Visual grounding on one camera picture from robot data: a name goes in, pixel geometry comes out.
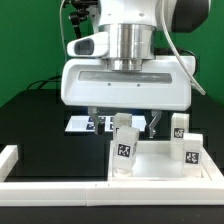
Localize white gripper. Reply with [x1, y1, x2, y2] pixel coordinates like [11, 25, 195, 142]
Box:
[61, 32, 191, 138]

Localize white square tabletop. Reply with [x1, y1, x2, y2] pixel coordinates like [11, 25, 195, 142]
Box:
[108, 141, 224, 182]

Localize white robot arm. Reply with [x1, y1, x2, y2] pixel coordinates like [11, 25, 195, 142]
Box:
[61, 0, 211, 136]

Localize white marker plate with tags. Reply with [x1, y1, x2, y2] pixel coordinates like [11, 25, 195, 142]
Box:
[65, 116, 146, 132]

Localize black cables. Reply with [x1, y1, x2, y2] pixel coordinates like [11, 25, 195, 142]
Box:
[26, 75, 64, 91]

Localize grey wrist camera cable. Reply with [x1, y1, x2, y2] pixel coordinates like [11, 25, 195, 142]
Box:
[159, 0, 207, 96]

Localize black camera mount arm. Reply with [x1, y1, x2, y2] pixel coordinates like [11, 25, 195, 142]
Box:
[68, 0, 98, 39]

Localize white U-shaped fence wall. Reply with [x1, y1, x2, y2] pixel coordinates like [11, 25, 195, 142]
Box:
[0, 145, 224, 206]

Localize white cable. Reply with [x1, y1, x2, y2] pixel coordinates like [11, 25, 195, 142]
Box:
[59, 0, 69, 63]

